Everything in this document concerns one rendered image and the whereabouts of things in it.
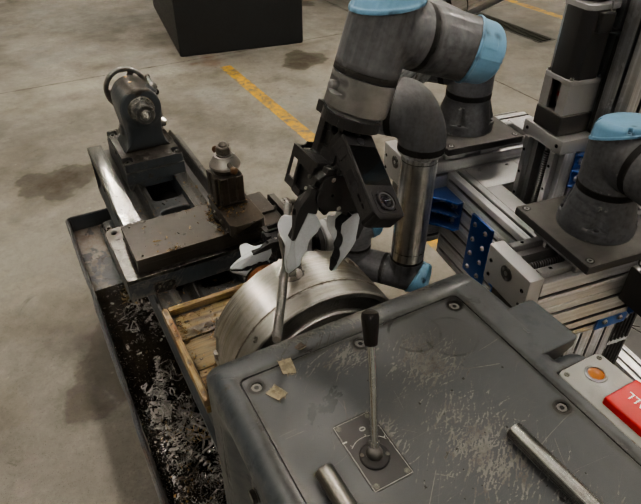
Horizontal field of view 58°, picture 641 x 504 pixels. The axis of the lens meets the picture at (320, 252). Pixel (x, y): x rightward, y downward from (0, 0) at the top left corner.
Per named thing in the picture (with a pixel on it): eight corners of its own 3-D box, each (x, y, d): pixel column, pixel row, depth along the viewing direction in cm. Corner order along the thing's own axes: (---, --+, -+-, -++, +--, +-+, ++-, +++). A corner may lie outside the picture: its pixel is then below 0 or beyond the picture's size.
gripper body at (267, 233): (260, 254, 130) (307, 239, 135) (276, 276, 124) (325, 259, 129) (257, 226, 126) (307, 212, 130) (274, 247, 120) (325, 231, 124)
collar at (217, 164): (245, 168, 145) (244, 157, 143) (215, 175, 142) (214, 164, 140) (233, 154, 150) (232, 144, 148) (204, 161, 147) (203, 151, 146)
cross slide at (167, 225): (295, 228, 158) (294, 214, 155) (138, 275, 142) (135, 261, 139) (269, 199, 170) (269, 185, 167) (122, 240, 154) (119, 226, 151)
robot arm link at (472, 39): (469, 5, 73) (397, -17, 68) (524, 30, 65) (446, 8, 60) (445, 66, 77) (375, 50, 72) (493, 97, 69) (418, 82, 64)
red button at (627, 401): (674, 423, 70) (680, 412, 69) (640, 444, 68) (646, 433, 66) (631, 388, 74) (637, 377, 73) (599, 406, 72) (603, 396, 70)
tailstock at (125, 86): (188, 173, 194) (174, 89, 176) (129, 188, 187) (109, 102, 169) (162, 137, 215) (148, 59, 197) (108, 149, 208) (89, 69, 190)
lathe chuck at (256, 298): (393, 369, 116) (389, 250, 96) (250, 445, 107) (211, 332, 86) (369, 340, 122) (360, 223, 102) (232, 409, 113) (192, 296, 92)
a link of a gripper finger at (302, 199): (306, 239, 73) (339, 180, 71) (312, 246, 72) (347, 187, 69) (277, 231, 70) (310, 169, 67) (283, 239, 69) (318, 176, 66)
